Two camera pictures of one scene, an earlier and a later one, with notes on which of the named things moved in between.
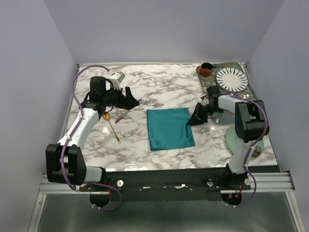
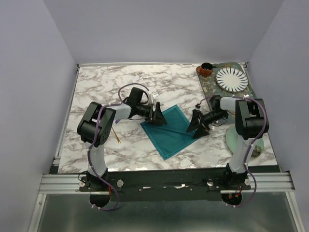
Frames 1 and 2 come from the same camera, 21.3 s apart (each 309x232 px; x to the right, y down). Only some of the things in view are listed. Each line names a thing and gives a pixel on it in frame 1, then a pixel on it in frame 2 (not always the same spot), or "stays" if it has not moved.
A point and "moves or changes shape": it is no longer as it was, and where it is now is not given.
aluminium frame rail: x=259 y=181 stays
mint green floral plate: x=231 y=141 stays
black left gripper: x=128 y=102 → x=155 y=117
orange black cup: x=204 y=69 stays
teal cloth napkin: x=168 y=128 moves or changes shape
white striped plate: x=232 y=79 stays
